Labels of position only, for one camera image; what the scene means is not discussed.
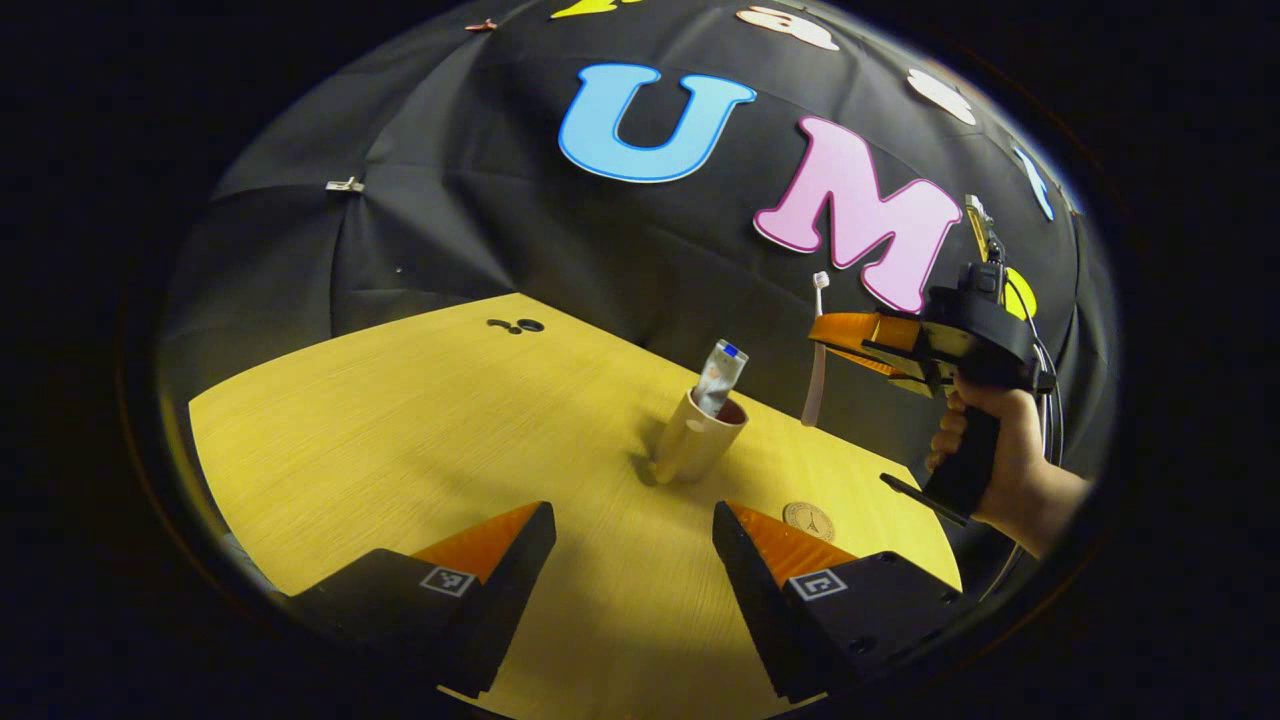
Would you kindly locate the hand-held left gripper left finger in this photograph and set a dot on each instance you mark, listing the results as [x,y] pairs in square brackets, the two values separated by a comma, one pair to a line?
[515,600]

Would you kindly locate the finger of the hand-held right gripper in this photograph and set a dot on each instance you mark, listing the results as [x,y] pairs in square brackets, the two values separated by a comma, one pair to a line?
[905,365]
[865,328]

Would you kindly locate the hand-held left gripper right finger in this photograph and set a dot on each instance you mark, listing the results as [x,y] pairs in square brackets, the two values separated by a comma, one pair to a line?
[750,600]

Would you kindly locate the white toothbrush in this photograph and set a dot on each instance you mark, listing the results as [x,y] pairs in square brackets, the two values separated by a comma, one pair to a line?
[816,380]

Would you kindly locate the round cork coaster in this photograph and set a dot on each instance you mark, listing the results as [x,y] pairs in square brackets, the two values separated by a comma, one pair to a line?
[808,521]

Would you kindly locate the white toothpaste tube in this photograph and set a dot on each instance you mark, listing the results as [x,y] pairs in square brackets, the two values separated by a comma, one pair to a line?
[718,375]

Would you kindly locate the beige cup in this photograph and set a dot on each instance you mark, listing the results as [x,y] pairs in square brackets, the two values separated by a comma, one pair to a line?
[692,450]

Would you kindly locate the wooden desktop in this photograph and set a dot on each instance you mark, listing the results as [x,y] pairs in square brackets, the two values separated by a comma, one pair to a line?
[420,430]

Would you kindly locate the black backdrop cloth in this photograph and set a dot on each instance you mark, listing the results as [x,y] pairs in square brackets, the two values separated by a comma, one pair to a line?
[450,230]

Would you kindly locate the silver metal clip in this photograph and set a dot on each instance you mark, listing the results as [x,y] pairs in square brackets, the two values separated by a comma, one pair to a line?
[345,185]

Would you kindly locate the copper metal clip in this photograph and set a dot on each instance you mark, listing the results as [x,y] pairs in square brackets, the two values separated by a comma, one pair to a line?
[482,25]

